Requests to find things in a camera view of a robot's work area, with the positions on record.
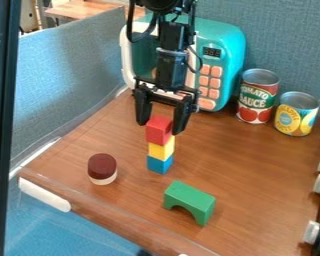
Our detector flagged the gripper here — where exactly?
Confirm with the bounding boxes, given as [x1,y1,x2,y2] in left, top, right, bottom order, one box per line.
[131,47,202,136]

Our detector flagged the red cube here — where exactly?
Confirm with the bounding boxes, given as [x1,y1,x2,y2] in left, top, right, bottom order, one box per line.
[143,114,177,146]

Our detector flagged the yellow cube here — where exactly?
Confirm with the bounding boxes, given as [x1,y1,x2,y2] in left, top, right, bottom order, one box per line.
[146,135,178,162]

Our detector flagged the blue cube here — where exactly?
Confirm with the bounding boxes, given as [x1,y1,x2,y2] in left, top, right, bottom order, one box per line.
[145,153,175,175]

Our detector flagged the green arch block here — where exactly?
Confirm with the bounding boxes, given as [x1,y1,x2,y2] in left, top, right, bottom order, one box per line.
[162,180,218,228]

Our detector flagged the toy microwave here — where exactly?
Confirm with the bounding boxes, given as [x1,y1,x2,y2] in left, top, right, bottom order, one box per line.
[118,13,249,113]

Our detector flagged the dark red and white cylinder toy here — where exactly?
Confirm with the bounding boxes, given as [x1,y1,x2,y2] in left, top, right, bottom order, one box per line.
[86,153,119,186]

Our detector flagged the red tomato sauce can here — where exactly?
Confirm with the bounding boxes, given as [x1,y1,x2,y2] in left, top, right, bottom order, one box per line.
[234,68,282,125]

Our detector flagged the yellow pineapple can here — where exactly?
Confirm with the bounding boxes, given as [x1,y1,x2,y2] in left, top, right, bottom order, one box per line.
[273,90,320,137]

